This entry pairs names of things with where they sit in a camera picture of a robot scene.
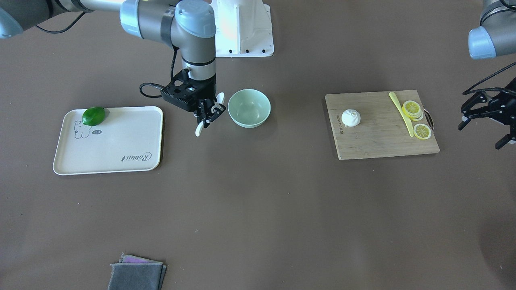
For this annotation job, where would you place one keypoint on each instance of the grey folded cloth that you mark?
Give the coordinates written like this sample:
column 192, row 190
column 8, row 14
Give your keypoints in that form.
column 136, row 273

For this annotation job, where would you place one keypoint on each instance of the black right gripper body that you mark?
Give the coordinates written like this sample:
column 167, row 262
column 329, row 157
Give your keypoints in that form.
column 207, row 90

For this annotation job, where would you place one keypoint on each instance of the cream rabbit tray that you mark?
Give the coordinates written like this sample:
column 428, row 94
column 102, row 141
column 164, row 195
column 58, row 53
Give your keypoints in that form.
column 128, row 140

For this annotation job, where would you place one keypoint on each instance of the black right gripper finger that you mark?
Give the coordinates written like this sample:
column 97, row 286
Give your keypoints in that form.
column 202, row 113
column 215, row 109

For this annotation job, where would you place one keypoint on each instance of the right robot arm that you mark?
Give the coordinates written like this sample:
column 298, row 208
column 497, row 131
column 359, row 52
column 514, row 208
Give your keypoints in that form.
column 186, row 26

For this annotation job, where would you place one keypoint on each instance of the light green bowl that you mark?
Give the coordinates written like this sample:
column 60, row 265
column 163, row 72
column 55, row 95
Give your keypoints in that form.
column 249, row 108

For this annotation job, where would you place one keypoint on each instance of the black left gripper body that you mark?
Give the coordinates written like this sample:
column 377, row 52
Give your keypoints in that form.
column 501, row 109

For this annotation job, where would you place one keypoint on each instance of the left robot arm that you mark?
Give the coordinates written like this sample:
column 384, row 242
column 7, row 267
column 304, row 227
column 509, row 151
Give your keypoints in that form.
column 495, row 36

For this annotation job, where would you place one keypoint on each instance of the yellow plastic knife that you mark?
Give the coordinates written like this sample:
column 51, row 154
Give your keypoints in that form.
column 405, row 118

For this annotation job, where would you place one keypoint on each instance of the bamboo cutting board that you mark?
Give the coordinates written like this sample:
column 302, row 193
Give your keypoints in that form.
column 381, row 131

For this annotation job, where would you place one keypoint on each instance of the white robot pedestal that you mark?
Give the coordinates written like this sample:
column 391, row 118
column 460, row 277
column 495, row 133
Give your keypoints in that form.
column 244, row 28

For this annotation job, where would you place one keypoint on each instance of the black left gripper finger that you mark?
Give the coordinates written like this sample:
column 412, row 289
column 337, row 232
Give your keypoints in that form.
column 464, row 122
column 507, row 139

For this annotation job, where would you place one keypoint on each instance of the white ceramic spoon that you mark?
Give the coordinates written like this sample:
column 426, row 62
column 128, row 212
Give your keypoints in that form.
column 220, row 98

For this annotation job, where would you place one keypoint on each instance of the green lime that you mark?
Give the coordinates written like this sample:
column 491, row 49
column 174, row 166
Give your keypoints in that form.
column 93, row 116

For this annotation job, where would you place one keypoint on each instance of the stacked lemon slices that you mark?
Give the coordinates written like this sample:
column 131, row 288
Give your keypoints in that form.
column 412, row 110

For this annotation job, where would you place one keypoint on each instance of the white steamed bun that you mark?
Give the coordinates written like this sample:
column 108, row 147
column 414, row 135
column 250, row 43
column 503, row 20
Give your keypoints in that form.
column 350, row 118

